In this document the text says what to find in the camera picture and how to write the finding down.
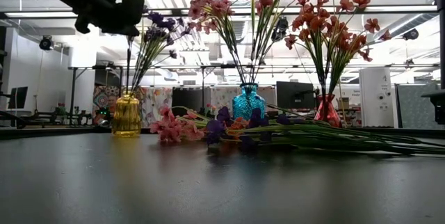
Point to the yellow glass vase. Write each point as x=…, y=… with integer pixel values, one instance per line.
x=126, y=119

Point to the black ceiling-hung camera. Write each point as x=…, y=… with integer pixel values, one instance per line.
x=281, y=25
x=46, y=43
x=411, y=34

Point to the black background rig frame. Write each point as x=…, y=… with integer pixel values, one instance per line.
x=203, y=81

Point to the silver ceiling air duct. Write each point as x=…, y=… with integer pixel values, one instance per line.
x=393, y=29
x=240, y=25

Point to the patterned fabric backdrop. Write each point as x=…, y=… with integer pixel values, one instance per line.
x=156, y=102

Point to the white pillar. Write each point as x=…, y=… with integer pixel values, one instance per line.
x=375, y=81

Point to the black metal bracket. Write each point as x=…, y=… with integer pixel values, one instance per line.
x=439, y=109

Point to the black partition panel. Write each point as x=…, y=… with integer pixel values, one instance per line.
x=187, y=100

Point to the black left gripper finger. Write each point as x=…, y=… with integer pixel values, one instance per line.
x=132, y=15

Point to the red glass vase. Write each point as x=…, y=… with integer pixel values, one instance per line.
x=328, y=112

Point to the black computer monitor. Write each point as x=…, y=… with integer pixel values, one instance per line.
x=295, y=95

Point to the small black monitor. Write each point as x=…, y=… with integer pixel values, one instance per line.
x=18, y=97

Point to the grey partition wall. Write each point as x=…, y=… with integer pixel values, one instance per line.
x=413, y=109

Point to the blue glass vase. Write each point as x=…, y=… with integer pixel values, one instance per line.
x=247, y=104

